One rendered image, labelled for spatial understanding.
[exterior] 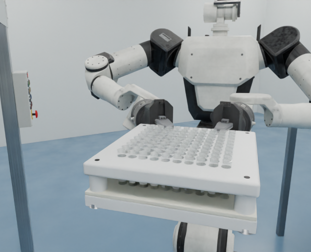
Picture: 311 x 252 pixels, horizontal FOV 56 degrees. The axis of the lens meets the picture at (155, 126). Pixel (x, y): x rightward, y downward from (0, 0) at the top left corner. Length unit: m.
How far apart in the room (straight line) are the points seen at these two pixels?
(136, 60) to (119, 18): 3.38
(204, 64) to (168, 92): 3.82
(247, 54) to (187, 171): 0.67
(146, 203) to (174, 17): 4.52
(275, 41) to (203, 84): 0.27
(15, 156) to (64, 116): 2.73
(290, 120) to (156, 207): 0.53
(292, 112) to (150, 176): 0.54
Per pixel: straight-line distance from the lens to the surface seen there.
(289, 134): 1.96
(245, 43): 1.02
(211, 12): 1.08
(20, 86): 1.50
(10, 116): 1.52
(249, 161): 0.45
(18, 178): 1.61
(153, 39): 1.10
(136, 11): 4.55
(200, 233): 1.01
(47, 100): 4.18
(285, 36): 1.07
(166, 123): 0.61
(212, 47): 1.02
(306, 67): 1.01
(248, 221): 0.41
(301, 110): 0.87
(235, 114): 0.63
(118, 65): 1.04
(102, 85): 0.93
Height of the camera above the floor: 1.20
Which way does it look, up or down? 14 degrees down
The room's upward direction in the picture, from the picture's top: straight up
